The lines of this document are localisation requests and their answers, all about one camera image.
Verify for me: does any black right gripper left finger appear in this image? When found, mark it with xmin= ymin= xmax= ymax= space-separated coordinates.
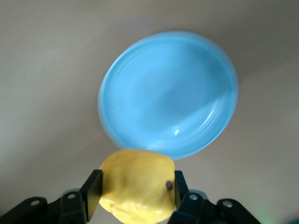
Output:
xmin=0 ymin=169 xmax=104 ymax=224

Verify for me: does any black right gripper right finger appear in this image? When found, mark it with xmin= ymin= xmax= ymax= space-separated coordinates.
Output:
xmin=174 ymin=170 xmax=260 ymax=224

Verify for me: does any yellow potato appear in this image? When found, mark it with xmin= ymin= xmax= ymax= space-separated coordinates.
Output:
xmin=98 ymin=149 xmax=176 ymax=224

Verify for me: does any light blue plate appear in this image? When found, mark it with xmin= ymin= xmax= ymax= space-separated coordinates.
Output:
xmin=97 ymin=30 xmax=239 ymax=161

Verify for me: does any brown table cover mat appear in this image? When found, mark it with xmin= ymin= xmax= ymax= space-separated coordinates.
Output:
xmin=0 ymin=0 xmax=299 ymax=224

